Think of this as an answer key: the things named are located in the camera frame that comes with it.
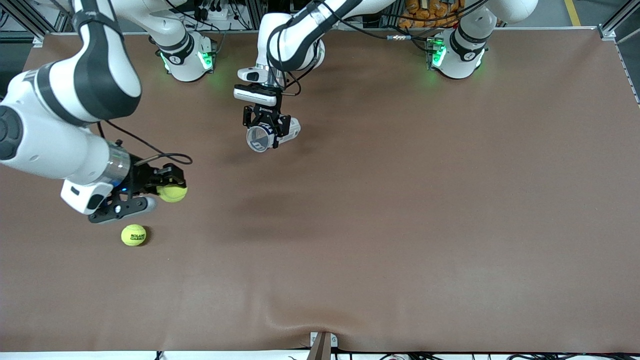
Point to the white blue tennis ball can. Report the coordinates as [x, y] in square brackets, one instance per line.
[260, 141]

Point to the white power strip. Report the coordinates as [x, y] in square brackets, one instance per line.
[230, 20]

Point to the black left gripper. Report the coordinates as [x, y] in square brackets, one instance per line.
[263, 113]

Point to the yellow tennis ball black print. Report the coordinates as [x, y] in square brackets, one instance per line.
[133, 235]

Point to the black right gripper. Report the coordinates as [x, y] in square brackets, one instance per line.
[141, 181]

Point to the orange bags pile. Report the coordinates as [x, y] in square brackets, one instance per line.
[425, 12]

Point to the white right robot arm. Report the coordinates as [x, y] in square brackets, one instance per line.
[50, 140]

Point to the aluminium frame rail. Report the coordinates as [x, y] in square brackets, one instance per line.
[30, 22]
[607, 32]

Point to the aluminium frame post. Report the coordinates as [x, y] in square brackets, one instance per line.
[251, 17]

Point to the plain yellow tennis ball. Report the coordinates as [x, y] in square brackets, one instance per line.
[173, 194]

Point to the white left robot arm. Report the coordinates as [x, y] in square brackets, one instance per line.
[462, 62]

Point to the brown table mat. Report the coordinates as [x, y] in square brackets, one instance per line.
[450, 240]

